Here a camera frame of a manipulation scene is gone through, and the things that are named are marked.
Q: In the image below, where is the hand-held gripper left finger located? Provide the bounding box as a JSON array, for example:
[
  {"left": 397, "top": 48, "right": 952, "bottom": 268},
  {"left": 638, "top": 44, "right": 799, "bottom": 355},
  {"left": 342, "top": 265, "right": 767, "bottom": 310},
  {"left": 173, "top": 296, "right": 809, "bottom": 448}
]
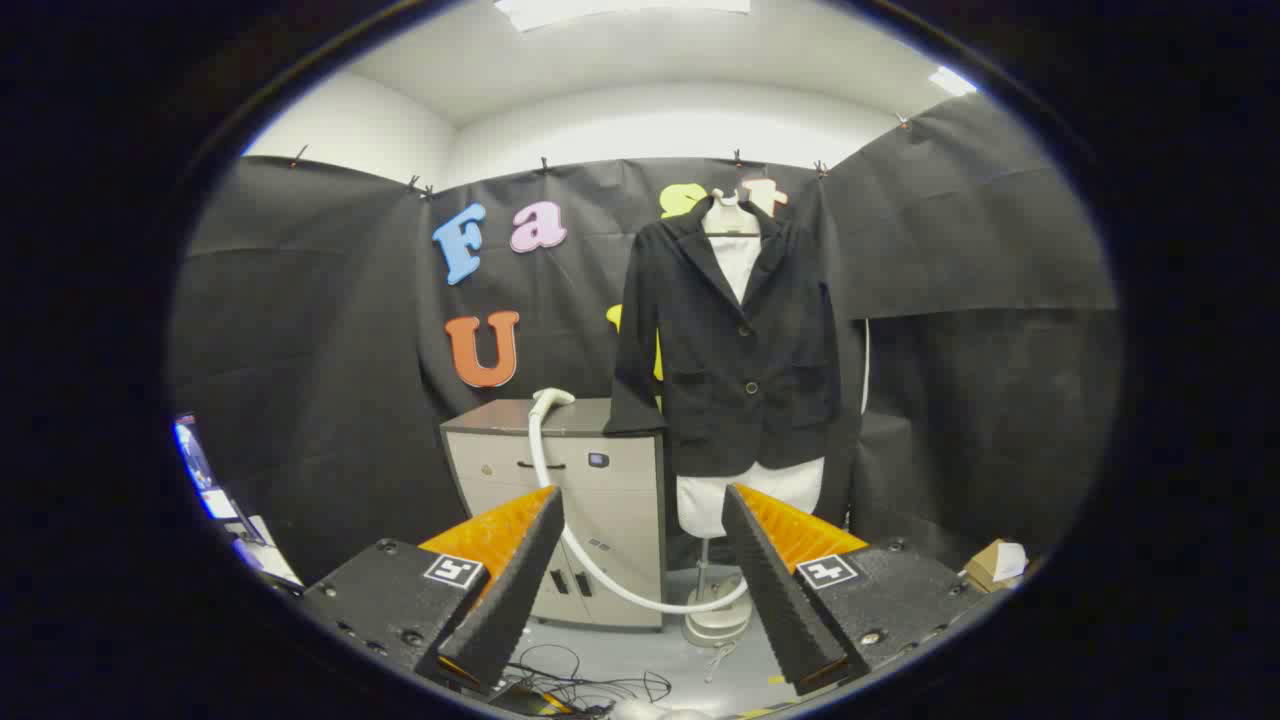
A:
[{"left": 300, "top": 485, "right": 566, "bottom": 696}]

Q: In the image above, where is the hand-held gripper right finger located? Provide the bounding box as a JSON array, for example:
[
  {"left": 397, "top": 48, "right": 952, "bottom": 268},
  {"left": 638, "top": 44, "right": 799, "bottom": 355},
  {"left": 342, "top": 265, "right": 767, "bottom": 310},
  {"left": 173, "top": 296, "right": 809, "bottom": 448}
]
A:
[{"left": 722, "top": 483, "right": 986, "bottom": 698}]

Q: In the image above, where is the white garment steamer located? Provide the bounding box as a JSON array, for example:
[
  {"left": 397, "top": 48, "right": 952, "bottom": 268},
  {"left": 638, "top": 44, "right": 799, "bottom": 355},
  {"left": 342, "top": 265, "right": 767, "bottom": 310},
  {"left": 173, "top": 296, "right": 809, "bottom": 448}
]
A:
[{"left": 527, "top": 387, "right": 751, "bottom": 615}]

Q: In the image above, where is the black jacket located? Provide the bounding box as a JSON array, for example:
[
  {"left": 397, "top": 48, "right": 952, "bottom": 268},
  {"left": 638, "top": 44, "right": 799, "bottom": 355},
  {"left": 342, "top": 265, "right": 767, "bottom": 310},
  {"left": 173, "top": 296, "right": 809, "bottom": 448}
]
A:
[{"left": 603, "top": 198, "right": 843, "bottom": 479}]

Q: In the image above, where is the white mannequin torso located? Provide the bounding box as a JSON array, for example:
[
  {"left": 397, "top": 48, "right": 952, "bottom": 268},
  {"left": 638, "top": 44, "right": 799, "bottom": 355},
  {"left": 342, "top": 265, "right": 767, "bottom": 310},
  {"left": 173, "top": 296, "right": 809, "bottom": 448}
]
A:
[{"left": 676, "top": 235, "right": 827, "bottom": 649}]

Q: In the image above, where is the grey cabinet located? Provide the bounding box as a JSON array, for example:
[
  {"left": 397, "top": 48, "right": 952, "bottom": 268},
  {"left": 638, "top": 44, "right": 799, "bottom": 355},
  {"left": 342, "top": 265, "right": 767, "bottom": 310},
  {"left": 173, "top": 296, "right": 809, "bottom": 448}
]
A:
[{"left": 440, "top": 398, "right": 669, "bottom": 633}]

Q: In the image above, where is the cardboard box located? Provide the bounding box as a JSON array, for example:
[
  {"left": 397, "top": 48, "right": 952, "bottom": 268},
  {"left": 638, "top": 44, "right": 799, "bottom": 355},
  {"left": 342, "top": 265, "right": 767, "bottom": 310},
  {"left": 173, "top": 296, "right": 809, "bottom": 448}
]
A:
[{"left": 963, "top": 538, "right": 1029, "bottom": 593}]

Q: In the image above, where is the white paper stack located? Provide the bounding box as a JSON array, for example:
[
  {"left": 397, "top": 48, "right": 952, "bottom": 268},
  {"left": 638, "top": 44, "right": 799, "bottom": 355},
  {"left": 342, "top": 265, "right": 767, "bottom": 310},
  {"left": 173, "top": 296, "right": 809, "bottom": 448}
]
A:
[{"left": 232, "top": 515, "right": 303, "bottom": 589}]

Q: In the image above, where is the black backdrop cloth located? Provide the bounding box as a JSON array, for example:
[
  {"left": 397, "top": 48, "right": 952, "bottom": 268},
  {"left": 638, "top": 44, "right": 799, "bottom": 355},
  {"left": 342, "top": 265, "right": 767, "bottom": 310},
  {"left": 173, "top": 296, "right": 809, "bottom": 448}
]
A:
[{"left": 168, "top": 95, "right": 1121, "bottom": 586}]

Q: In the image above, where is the computer monitor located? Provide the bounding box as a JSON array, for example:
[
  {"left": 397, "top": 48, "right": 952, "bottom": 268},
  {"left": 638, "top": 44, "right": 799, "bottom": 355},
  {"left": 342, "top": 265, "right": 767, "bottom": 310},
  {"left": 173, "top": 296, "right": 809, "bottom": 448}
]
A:
[{"left": 172, "top": 412, "right": 241, "bottom": 521}]

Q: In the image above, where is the white plastic hanger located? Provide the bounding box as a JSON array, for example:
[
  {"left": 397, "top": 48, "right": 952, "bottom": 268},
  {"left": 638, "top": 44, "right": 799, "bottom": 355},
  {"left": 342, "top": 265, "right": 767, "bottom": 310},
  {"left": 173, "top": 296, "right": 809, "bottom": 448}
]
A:
[{"left": 705, "top": 188, "right": 763, "bottom": 239}]

